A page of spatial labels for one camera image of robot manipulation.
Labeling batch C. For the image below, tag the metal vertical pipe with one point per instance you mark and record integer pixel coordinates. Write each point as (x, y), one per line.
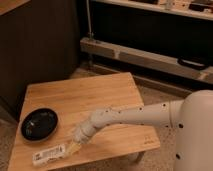
(90, 31)

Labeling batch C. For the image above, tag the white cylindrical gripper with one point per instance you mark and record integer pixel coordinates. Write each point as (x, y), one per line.
(81, 135)

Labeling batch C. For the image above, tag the black handle object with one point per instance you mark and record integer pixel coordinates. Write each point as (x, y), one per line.
(192, 65)

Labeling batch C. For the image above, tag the wooden table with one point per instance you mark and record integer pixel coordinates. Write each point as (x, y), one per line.
(73, 100)

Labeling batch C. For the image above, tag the wooden shelf with items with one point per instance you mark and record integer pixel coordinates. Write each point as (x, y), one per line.
(176, 7)

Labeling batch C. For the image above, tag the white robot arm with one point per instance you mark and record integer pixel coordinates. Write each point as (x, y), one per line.
(193, 116)

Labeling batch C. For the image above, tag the black ceramic bowl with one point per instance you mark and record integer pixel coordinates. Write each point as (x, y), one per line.
(39, 124)

